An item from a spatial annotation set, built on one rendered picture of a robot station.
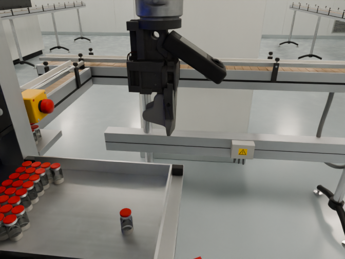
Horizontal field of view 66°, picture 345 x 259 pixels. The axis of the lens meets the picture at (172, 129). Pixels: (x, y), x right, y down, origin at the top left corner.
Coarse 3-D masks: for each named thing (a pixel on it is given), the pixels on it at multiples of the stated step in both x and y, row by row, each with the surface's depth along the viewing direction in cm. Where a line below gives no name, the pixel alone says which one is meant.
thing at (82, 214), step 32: (64, 160) 65; (96, 160) 64; (64, 192) 59; (96, 192) 59; (128, 192) 59; (160, 192) 59; (32, 224) 51; (64, 224) 51; (96, 224) 51; (160, 224) 46; (0, 256) 43; (32, 256) 42; (64, 256) 41; (96, 256) 45; (128, 256) 45
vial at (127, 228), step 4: (120, 216) 47; (128, 216) 47; (120, 220) 48; (124, 220) 47; (128, 220) 47; (124, 224) 47; (128, 224) 47; (132, 224) 48; (124, 228) 48; (128, 228) 48; (132, 228) 49; (124, 232) 48; (128, 232) 48
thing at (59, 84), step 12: (48, 72) 111; (60, 72) 125; (72, 72) 125; (84, 72) 125; (24, 84) 97; (36, 84) 108; (48, 84) 100; (60, 84) 110; (72, 84) 114; (84, 84) 126; (48, 96) 96; (60, 96) 104; (72, 96) 115; (60, 108) 105; (48, 120) 97
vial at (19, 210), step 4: (16, 208) 48; (20, 208) 48; (24, 208) 48; (12, 212) 47; (16, 212) 47; (20, 212) 47; (24, 212) 49; (16, 216) 48; (20, 216) 48; (24, 216) 48; (20, 220) 48; (24, 220) 48; (28, 220) 50; (20, 224) 48; (24, 224) 49; (28, 224) 49; (24, 228) 49; (28, 228) 50
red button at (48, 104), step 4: (44, 100) 71; (48, 100) 71; (44, 104) 70; (48, 104) 71; (52, 104) 73; (44, 108) 71; (48, 108) 71; (52, 108) 73; (44, 112) 71; (48, 112) 72
